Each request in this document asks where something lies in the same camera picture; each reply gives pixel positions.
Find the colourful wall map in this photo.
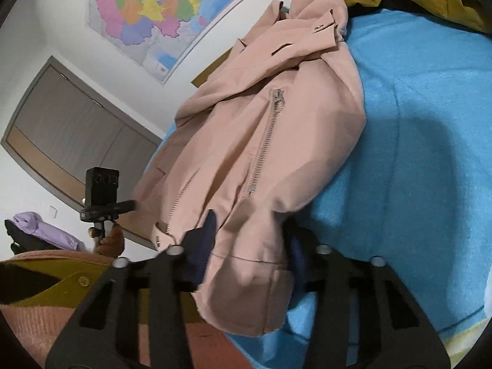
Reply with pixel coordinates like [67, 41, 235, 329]
[85, 0, 287, 85]

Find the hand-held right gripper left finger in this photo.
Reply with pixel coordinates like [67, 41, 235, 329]
[45, 209, 218, 369]

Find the black chair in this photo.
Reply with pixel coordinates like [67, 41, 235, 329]
[5, 219, 50, 256]

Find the grey-brown door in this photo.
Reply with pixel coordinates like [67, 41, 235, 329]
[1, 56, 164, 252]

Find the pink zip jacket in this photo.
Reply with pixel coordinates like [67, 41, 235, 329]
[133, 0, 367, 335]

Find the blue floral blanket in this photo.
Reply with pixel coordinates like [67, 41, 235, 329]
[146, 6, 492, 369]

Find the purple cloth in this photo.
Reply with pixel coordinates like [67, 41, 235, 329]
[13, 211, 87, 252]

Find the person's left hand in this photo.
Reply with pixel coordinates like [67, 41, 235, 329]
[88, 224, 125, 258]

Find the wooden headboard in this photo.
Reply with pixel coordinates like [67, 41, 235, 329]
[191, 52, 235, 88]

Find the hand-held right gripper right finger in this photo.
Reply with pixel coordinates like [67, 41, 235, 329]
[284, 227, 450, 369]

